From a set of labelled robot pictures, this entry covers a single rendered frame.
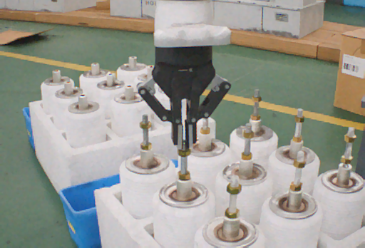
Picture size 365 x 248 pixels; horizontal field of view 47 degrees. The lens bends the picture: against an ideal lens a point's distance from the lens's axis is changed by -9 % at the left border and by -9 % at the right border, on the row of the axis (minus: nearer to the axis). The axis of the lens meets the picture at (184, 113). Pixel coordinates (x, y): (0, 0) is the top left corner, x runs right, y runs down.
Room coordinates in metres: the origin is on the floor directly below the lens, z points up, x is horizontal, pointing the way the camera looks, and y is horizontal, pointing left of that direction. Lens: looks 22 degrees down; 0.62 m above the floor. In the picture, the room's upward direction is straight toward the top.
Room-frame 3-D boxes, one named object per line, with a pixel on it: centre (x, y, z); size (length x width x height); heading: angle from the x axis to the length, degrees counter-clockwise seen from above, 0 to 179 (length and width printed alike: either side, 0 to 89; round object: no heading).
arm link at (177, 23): (0.56, 0.00, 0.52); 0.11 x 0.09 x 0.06; 11
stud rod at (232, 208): (0.48, -0.06, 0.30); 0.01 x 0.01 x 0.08; 3
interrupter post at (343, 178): (0.60, -0.26, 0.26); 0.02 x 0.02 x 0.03
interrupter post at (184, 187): (0.58, 0.00, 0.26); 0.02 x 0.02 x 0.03
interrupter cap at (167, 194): (0.58, 0.00, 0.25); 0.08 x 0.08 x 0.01
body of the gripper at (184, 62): (0.58, 0.00, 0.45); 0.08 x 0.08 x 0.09
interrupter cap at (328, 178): (0.60, -0.26, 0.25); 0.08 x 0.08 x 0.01
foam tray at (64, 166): (1.11, 0.19, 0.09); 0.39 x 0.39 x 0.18; 31
